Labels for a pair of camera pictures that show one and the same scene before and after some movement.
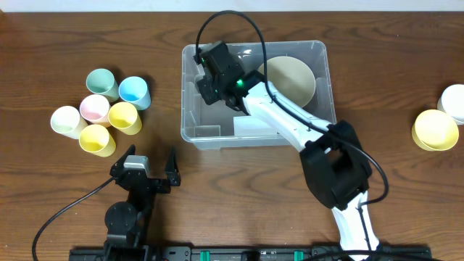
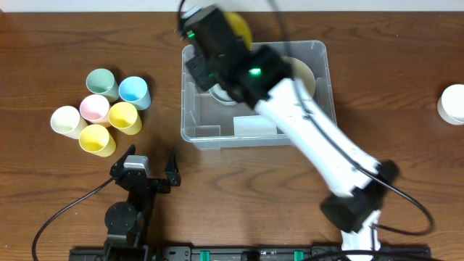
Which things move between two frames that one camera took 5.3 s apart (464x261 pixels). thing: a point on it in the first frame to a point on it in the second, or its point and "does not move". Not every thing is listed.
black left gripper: (156, 183) does not move
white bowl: (451, 101) does not move
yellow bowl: (436, 130) to (240, 27)
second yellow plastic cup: (96, 138) does not move
